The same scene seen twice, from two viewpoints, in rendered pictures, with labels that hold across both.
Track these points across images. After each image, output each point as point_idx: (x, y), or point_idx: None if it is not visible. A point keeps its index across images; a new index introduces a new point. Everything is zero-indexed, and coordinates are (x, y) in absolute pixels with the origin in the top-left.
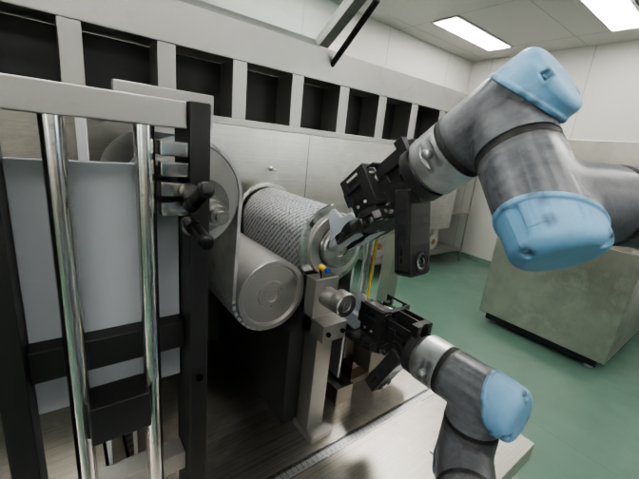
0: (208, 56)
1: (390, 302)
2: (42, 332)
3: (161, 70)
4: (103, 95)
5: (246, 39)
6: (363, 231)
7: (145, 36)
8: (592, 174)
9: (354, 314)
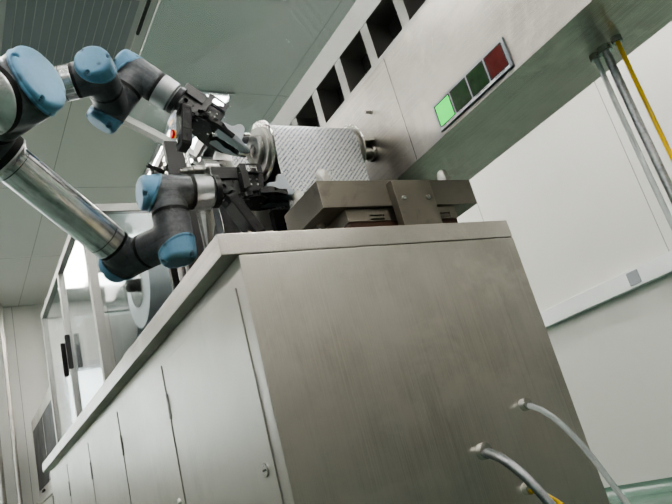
0: (336, 74)
1: (251, 169)
2: None
3: (316, 108)
4: (158, 157)
5: (334, 45)
6: (209, 139)
7: (308, 99)
8: None
9: None
